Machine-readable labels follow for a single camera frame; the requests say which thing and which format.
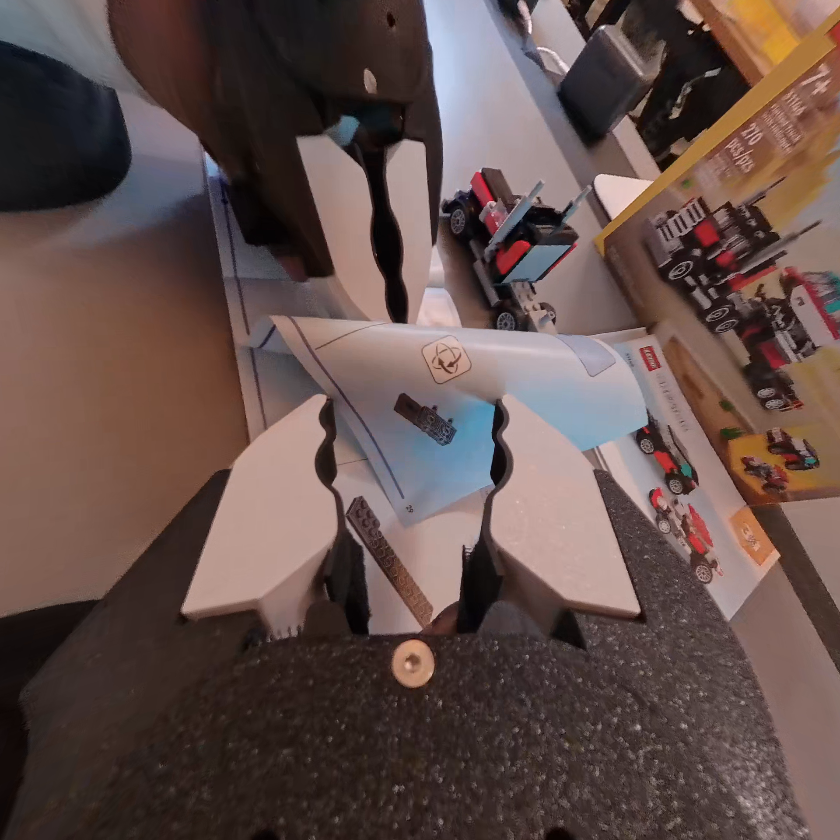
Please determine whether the person's left forearm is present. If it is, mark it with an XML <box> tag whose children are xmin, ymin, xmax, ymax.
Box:
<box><xmin>0</xmin><ymin>0</ymin><xmax>132</xmax><ymax>99</ymax></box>

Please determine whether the red black lego vehicle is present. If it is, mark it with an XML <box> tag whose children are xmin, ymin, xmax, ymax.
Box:
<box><xmin>443</xmin><ymin>167</ymin><xmax>592</xmax><ymax>332</ymax></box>

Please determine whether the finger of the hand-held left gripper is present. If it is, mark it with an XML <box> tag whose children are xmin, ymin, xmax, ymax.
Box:
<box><xmin>388</xmin><ymin>138</ymin><xmax>442</xmax><ymax>326</ymax></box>
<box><xmin>297</xmin><ymin>129</ymin><xmax>397</xmax><ymax>324</ymax></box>

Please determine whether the white charger cable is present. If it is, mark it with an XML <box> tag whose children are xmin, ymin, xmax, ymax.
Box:
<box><xmin>519</xmin><ymin>7</ymin><xmax>574</xmax><ymax>82</ymax></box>

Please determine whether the lego set box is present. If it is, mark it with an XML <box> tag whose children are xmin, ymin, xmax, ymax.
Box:
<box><xmin>594</xmin><ymin>27</ymin><xmax>840</xmax><ymax>506</ymax></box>

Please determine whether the black quilted pad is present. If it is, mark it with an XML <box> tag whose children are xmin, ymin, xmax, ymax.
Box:
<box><xmin>0</xmin><ymin>602</ymin><xmax>103</xmax><ymax>840</ymax></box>
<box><xmin>0</xmin><ymin>40</ymin><xmax>132</xmax><ymax>211</ymax></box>

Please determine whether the person's left hand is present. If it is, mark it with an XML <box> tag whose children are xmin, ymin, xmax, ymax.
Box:
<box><xmin>108</xmin><ymin>0</ymin><xmax>235</xmax><ymax>148</ymax></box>

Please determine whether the open lego instruction booklet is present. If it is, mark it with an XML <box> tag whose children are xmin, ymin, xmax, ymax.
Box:
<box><xmin>204</xmin><ymin>158</ymin><xmax>651</xmax><ymax>631</ymax></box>

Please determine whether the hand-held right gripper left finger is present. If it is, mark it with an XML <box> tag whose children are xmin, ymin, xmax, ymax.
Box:
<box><xmin>182</xmin><ymin>397</ymin><xmax>371</xmax><ymax>637</ymax></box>

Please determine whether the closed lego instruction booklet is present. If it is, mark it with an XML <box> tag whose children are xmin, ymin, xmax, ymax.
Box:
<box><xmin>598</xmin><ymin>335</ymin><xmax>782</xmax><ymax>620</ymax></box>

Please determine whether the black box device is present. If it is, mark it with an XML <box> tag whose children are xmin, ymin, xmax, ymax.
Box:
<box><xmin>558</xmin><ymin>24</ymin><xmax>657</xmax><ymax>143</ymax></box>

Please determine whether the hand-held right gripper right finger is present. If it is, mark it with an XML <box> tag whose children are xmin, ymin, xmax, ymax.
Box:
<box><xmin>460</xmin><ymin>394</ymin><xmax>644</xmax><ymax>637</ymax></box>

